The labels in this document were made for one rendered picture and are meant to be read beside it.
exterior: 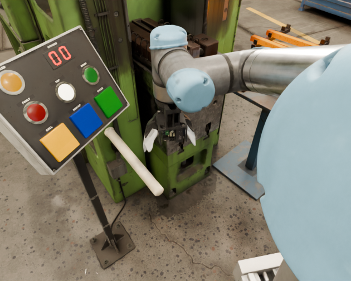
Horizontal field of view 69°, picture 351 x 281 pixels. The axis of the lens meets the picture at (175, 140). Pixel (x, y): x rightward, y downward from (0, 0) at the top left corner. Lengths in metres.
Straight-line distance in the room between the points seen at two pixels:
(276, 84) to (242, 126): 1.91
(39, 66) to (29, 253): 1.26
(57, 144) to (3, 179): 1.51
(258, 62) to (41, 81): 0.53
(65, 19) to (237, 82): 0.70
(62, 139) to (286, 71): 0.56
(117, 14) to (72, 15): 0.17
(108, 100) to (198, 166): 1.03
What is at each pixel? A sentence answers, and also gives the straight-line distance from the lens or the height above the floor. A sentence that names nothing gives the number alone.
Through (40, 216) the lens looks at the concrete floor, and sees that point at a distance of 1.89.
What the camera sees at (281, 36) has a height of 0.97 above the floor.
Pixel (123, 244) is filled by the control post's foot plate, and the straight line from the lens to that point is 1.63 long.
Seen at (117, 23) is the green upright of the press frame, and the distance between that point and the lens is 1.10.
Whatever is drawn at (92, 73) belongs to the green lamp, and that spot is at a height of 1.09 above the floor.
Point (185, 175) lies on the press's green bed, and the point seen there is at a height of 0.15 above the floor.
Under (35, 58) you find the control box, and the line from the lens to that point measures 0.76.
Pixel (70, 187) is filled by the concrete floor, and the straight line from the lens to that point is 1.95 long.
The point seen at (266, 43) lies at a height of 0.97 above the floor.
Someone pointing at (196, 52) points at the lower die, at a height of 0.96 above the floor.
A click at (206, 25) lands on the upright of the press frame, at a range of 1.39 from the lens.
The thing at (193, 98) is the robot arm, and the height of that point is 1.23.
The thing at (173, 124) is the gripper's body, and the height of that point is 1.08.
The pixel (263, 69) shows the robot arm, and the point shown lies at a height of 1.29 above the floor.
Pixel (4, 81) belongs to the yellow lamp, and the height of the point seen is 1.17.
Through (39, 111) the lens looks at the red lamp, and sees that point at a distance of 0.72.
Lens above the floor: 1.49
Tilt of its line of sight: 45 degrees down
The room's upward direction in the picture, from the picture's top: straight up
